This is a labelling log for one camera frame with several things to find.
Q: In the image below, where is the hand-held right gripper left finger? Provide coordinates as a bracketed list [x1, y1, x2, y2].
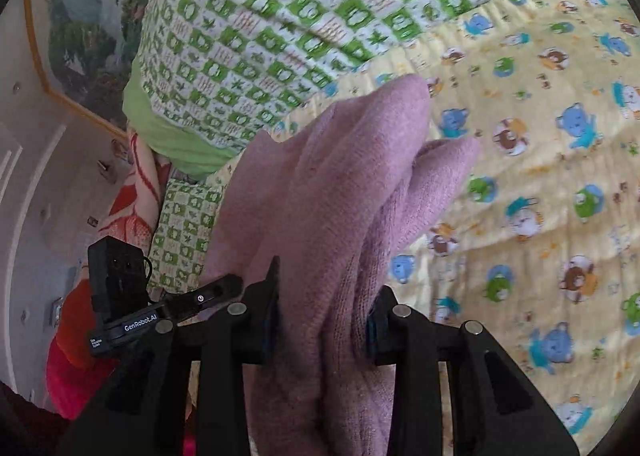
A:
[57, 256, 281, 456]

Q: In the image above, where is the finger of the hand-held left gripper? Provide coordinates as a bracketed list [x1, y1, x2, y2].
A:
[162, 275, 244, 323]

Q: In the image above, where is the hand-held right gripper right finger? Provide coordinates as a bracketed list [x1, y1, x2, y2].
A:
[365, 286, 581, 456]

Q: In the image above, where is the pink knitted sweater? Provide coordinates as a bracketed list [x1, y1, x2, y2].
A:
[200, 74, 483, 456]

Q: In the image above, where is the green checked pillow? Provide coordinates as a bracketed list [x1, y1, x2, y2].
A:
[147, 179, 226, 292]

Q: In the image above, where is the red and white floral blanket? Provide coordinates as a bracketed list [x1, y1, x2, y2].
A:
[107, 129, 173, 262]

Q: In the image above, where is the yellow cartoon bear bed sheet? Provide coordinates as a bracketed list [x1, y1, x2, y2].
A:
[220, 0, 640, 456]

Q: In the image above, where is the green checked quilt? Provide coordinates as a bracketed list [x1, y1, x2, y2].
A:
[122, 0, 596, 182]

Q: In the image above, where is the framed landscape wall poster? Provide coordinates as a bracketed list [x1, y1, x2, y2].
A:
[22, 0, 176, 137]

